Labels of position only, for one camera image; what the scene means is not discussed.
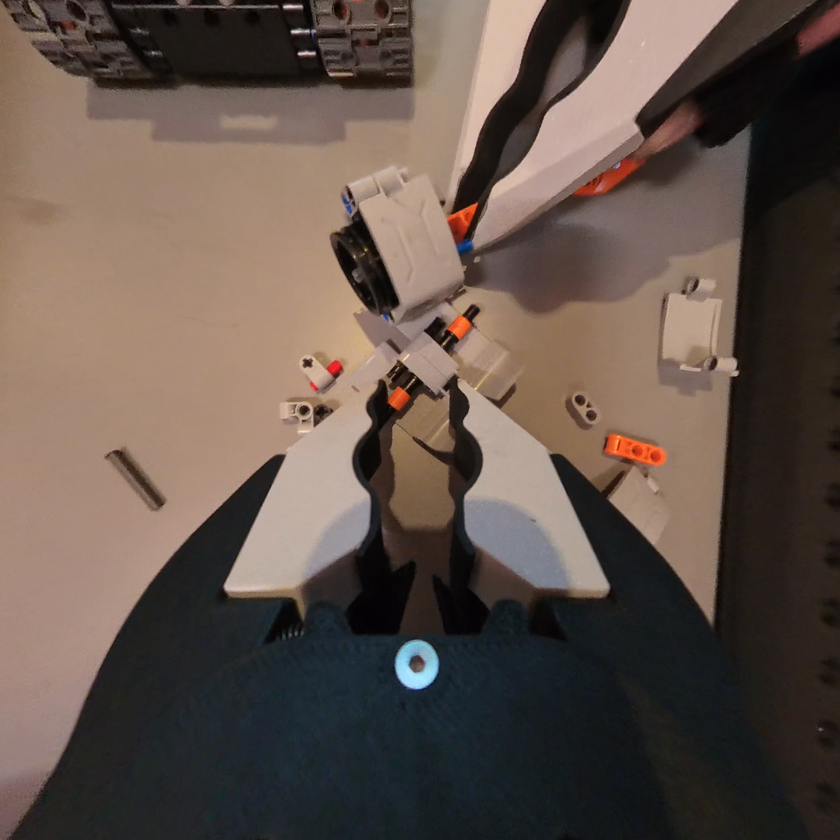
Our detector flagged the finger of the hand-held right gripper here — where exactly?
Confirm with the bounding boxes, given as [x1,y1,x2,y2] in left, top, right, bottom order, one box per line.
[474,0,747,249]
[448,0,567,212]

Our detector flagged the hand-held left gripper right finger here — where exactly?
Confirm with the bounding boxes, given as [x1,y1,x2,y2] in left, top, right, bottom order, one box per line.
[448,379,611,603]

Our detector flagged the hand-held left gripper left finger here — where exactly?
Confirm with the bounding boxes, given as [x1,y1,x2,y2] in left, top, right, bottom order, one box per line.
[223,379,389,621]

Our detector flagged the grey hinge assembly orange bushes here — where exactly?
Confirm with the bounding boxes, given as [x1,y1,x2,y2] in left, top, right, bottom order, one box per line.
[348,304,514,411]

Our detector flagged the grey motor assembly orange panel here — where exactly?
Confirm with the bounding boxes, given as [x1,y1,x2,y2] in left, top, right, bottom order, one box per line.
[330,166,481,324]

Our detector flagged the person's right hand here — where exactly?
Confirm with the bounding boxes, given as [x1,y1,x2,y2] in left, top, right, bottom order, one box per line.
[645,107,707,156]

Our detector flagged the grey ribbed hinged panel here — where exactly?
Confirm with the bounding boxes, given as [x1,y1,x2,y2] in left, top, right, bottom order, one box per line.
[607,468,670,547]

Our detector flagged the red curved shell piece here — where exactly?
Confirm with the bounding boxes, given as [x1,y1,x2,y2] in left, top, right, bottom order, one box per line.
[570,156,642,199]

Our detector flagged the grey two-hole connector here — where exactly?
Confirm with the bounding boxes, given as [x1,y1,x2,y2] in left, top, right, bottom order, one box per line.
[566,390,605,429]

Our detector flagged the orange three-hole beam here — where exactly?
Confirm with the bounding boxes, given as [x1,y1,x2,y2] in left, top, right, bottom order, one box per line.
[603,432,668,468]

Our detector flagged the small grey connector red axle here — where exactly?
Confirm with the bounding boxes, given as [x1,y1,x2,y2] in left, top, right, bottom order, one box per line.
[298,352,347,394]

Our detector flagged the short black axle pin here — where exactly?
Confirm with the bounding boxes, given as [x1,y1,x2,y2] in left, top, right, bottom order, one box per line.
[104,447,168,513]

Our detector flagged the light grey flat clip panel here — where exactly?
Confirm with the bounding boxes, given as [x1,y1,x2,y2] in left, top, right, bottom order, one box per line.
[658,276,740,378]

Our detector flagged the tracked toy robot vehicle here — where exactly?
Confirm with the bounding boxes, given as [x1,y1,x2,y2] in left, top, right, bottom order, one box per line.
[0,0,416,88]

